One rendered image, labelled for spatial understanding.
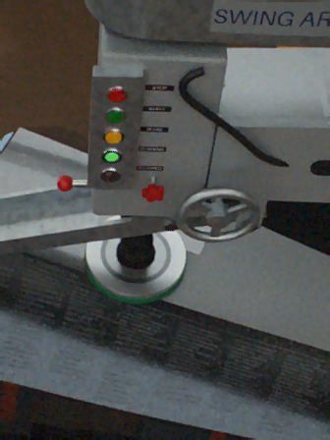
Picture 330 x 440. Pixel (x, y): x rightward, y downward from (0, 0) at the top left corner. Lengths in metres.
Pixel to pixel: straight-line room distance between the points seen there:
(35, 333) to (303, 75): 0.86
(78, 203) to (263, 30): 0.71
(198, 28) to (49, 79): 2.21
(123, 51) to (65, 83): 2.12
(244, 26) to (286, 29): 0.07
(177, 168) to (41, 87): 1.95
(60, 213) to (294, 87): 0.59
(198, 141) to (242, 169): 0.12
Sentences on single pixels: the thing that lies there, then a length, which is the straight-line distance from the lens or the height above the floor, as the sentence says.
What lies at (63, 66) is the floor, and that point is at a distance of 3.59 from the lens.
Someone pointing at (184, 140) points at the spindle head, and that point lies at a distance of 1.55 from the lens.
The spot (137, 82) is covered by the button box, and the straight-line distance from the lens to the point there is 1.42.
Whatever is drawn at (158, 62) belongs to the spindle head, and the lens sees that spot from 1.41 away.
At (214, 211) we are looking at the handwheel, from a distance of 1.62.
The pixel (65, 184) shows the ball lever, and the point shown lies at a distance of 1.68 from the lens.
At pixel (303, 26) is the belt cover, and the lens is 1.38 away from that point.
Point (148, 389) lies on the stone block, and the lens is 2.03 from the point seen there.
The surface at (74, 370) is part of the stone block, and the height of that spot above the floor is 0.66.
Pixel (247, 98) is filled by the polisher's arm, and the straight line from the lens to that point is 1.58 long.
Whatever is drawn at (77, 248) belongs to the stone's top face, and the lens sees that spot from 2.03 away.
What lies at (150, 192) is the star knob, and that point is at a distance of 1.59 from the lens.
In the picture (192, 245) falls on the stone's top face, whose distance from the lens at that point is 2.06.
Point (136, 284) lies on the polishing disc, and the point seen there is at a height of 0.85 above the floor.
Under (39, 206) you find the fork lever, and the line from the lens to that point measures 1.95.
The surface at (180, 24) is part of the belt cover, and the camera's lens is 1.35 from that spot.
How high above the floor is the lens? 2.50
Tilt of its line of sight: 54 degrees down
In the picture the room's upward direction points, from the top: 8 degrees clockwise
